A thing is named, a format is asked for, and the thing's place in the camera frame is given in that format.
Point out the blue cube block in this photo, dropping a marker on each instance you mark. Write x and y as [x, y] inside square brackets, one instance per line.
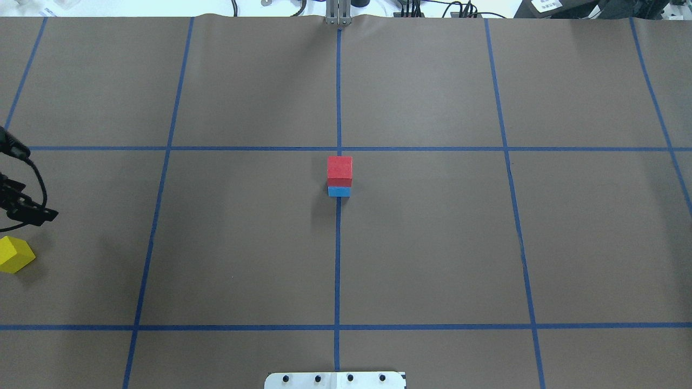
[339, 191]

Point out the red cube block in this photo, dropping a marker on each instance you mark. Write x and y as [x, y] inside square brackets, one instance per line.
[339, 171]

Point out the yellow cube block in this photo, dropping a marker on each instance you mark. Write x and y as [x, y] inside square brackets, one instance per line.
[15, 254]

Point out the aluminium frame post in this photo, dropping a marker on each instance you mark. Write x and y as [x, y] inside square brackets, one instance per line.
[338, 12]

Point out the white pedestal column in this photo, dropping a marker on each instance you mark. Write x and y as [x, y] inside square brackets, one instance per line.
[354, 379]

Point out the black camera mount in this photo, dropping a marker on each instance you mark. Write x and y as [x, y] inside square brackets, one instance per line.
[21, 208]

